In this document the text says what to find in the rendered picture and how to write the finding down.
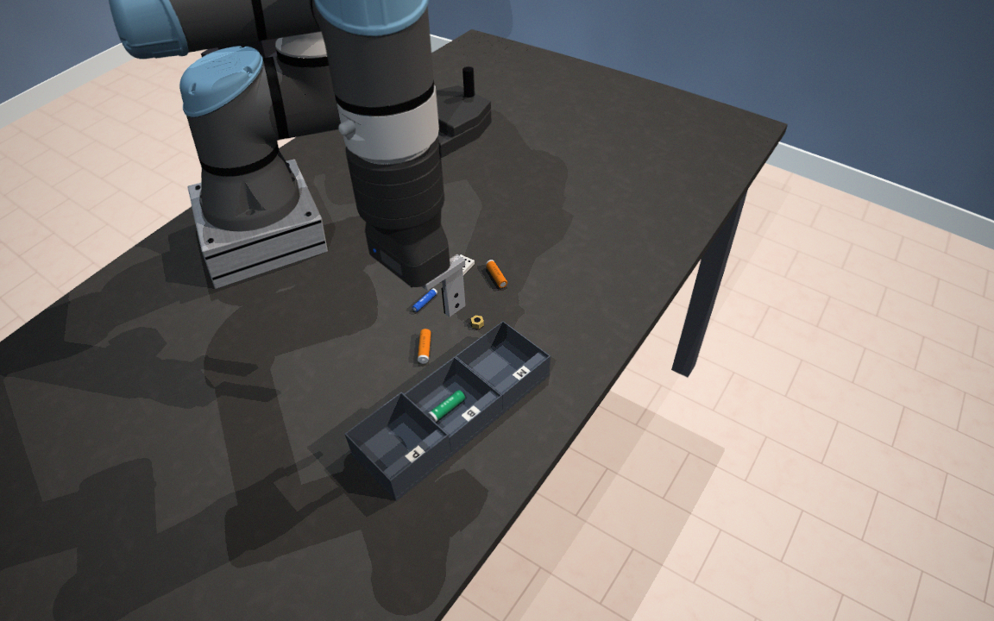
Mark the blue battery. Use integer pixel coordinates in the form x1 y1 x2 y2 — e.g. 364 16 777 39
412 288 437 312

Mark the green aa battery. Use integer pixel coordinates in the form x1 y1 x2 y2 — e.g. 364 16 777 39
428 390 465 422

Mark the dark grey three-compartment bin rack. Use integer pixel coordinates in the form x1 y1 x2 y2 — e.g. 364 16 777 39
347 321 550 500

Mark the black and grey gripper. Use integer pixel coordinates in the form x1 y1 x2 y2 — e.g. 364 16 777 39
337 66 492 317

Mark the orange aa battery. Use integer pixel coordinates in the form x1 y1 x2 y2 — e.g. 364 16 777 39
418 329 431 363
486 260 507 288

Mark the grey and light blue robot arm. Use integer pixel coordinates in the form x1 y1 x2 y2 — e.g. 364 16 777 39
109 0 434 231

